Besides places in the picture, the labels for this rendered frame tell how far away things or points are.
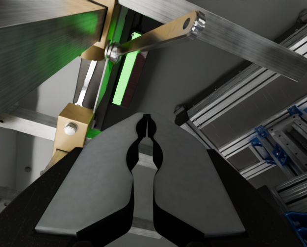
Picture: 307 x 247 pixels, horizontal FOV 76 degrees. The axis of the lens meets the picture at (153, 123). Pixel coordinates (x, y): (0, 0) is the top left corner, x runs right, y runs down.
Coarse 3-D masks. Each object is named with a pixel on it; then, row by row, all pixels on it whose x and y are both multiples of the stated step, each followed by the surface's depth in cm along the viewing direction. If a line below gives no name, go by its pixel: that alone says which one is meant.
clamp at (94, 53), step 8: (96, 0) 21; (104, 0) 21; (112, 0) 21; (112, 8) 21; (112, 16) 22; (104, 24) 22; (112, 24) 24; (104, 32) 22; (112, 32) 26; (104, 40) 23; (96, 48) 24; (104, 48) 25; (88, 56) 24; (96, 56) 24
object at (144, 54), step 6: (138, 54) 40; (144, 54) 40; (138, 60) 41; (144, 60) 41; (138, 66) 41; (132, 72) 42; (138, 72) 42; (132, 78) 43; (138, 78) 43; (132, 84) 43; (126, 90) 44; (132, 90) 44; (126, 96) 45; (126, 102) 46
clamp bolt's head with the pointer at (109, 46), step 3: (108, 42) 25; (111, 42) 25; (108, 45) 25; (111, 45) 25; (108, 48) 25; (111, 48) 25; (105, 51) 25; (108, 51) 25; (105, 54) 25; (108, 54) 25; (105, 57) 25; (108, 57) 26; (120, 57) 26; (114, 63) 38
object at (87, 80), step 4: (92, 64) 41; (92, 68) 41; (88, 72) 42; (92, 72) 42; (88, 76) 42; (84, 80) 43; (88, 80) 42; (84, 84) 43; (88, 84) 43; (84, 88) 43; (80, 92) 44; (84, 92) 44; (80, 96) 44; (84, 96) 44; (80, 100) 45; (80, 104) 45
